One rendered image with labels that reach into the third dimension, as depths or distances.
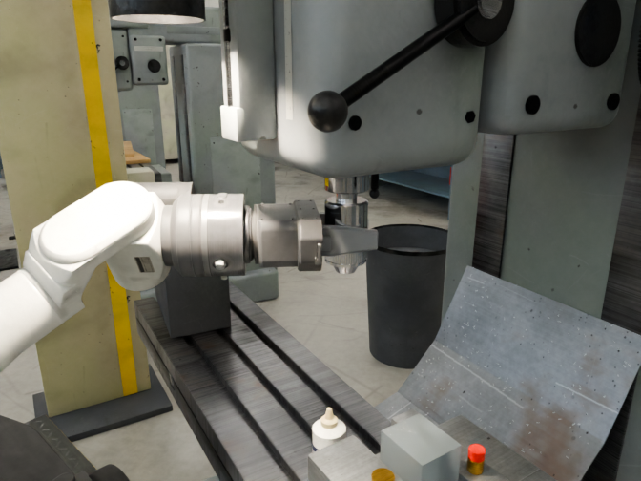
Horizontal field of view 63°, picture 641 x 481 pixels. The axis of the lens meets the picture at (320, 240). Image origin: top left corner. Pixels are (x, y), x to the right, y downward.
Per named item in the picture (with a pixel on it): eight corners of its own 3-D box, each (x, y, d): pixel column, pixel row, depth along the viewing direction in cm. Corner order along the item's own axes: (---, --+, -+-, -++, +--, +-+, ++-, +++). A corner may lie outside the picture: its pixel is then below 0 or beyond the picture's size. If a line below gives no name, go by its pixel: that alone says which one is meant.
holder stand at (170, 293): (170, 339, 101) (160, 240, 95) (155, 297, 120) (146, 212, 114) (232, 327, 105) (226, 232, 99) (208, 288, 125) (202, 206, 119)
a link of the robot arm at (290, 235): (323, 206, 50) (196, 207, 49) (322, 299, 53) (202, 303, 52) (312, 180, 62) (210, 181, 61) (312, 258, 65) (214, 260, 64)
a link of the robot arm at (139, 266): (200, 245, 50) (76, 248, 49) (212, 299, 59) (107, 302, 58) (206, 157, 57) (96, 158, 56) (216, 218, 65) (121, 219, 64)
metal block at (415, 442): (418, 517, 50) (422, 465, 48) (379, 478, 55) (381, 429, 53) (457, 494, 53) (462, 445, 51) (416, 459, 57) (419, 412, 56)
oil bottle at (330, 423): (322, 501, 63) (323, 422, 59) (306, 479, 66) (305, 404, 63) (351, 488, 65) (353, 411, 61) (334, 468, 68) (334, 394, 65)
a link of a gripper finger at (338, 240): (376, 252, 56) (319, 254, 56) (377, 223, 55) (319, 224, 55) (379, 258, 55) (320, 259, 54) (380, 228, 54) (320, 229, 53)
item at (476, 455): (475, 477, 51) (478, 456, 50) (463, 468, 52) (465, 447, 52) (486, 471, 52) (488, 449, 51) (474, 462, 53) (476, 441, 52)
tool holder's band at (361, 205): (336, 216, 54) (336, 206, 54) (318, 205, 58) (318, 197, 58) (376, 211, 56) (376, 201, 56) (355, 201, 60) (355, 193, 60)
